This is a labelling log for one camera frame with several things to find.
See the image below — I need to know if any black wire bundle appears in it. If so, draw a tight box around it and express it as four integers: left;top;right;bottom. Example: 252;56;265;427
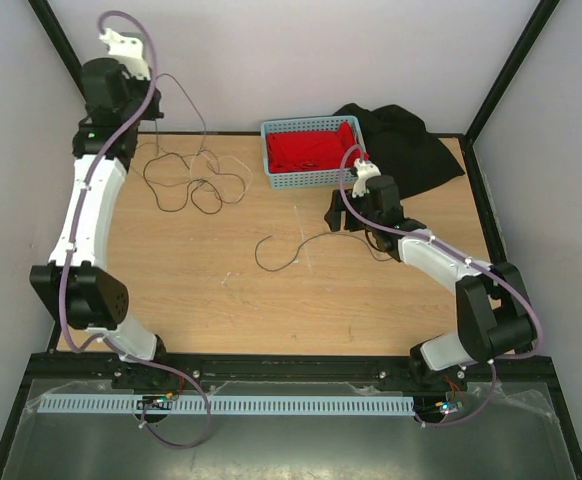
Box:
142;73;255;215

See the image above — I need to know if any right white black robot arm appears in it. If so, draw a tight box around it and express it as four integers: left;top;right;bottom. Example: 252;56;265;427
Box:
324;175;539;389

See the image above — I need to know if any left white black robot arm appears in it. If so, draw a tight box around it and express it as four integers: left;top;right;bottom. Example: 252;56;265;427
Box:
29;55;171;388

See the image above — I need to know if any black cloth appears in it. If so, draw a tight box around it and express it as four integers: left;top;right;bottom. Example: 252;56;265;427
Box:
336;103;465;199

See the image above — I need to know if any red cloth in basket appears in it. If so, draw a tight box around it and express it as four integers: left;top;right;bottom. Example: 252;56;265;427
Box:
265;123;357;174

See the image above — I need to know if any light blue plastic basket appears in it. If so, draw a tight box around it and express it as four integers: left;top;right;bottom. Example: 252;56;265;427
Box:
260;115;364;190

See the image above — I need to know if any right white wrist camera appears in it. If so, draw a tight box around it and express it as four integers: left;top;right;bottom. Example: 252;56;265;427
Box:
351;158;381;198

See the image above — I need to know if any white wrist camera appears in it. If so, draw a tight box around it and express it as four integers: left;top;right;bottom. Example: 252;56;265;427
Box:
351;158;381;198
99;28;151;81

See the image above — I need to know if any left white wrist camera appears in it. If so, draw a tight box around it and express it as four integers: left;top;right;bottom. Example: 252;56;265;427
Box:
99;28;151;81

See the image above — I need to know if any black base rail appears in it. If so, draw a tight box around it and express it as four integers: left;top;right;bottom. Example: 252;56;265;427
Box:
25;352;555;394

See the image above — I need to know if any light blue slotted cable duct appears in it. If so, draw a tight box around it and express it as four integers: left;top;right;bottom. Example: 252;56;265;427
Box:
34;394;413;417

